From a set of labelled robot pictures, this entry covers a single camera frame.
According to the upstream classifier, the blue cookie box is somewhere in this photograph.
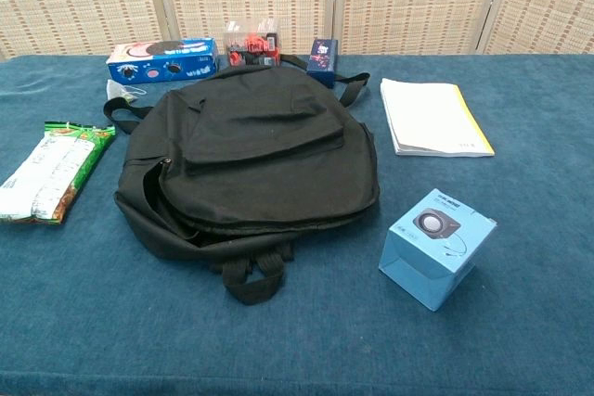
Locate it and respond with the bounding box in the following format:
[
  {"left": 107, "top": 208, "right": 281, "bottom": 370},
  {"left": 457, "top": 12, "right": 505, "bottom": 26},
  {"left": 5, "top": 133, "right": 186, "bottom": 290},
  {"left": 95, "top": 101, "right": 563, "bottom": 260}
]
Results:
[{"left": 105, "top": 37, "right": 220, "bottom": 85}]

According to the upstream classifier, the small clear packet with string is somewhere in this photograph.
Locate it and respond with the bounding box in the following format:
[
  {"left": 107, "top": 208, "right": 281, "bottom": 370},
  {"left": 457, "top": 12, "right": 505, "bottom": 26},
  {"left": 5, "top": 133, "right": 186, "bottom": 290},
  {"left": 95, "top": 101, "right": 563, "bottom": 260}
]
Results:
[{"left": 105, "top": 79, "right": 146, "bottom": 105}]

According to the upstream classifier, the green white snack bag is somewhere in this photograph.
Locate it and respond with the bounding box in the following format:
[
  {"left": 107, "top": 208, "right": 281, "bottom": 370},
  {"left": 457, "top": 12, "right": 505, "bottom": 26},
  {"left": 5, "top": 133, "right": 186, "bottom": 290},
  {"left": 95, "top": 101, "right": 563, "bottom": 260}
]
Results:
[{"left": 0, "top": 121, "right": 117, "bottom": 226}]

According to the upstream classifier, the dark blue slim box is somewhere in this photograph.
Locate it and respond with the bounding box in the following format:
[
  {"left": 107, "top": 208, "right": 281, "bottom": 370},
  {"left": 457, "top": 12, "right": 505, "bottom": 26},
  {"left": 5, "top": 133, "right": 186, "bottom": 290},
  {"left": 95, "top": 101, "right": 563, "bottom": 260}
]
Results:
[{"left": 306, "top": 37, "right": 339, "bottom": 89}]

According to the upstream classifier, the black fabric backpack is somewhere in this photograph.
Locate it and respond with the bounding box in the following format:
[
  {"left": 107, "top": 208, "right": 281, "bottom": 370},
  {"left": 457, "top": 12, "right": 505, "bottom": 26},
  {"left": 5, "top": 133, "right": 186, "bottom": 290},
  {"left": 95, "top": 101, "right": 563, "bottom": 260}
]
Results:
[{"left": 102, "top": 55, "right": 381, "bottom": 307}]

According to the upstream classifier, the light blue speaker box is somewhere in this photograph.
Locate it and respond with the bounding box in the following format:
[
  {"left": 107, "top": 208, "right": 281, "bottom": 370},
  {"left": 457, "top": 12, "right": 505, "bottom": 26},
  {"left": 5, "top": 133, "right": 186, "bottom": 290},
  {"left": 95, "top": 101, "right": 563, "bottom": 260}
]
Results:
[{"left": 378, "top": 188, "right": 498, "bottom": 313}]

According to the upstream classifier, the blue tablecloth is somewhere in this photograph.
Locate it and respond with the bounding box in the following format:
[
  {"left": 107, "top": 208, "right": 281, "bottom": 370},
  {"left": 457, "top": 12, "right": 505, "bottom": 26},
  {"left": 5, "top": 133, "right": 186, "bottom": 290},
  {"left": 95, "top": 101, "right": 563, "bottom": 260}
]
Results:
[{"left": 0, "top": 53, "right": 594, "bottom": 396}]

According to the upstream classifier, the cream notebook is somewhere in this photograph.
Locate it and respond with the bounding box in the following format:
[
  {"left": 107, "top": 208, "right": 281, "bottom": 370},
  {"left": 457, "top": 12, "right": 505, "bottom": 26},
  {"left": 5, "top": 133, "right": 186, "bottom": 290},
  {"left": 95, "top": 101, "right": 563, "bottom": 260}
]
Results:
[{"left": 380, "top": 78, "right": 496, "bottom": 158}]

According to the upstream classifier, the clear box with red parts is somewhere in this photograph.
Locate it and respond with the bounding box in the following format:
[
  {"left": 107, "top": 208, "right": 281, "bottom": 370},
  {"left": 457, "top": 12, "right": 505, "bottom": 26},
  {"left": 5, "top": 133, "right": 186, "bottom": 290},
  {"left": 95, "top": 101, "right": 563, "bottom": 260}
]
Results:
[{"left": 222, "top": 18, "right": 283, "bottom": 68}]

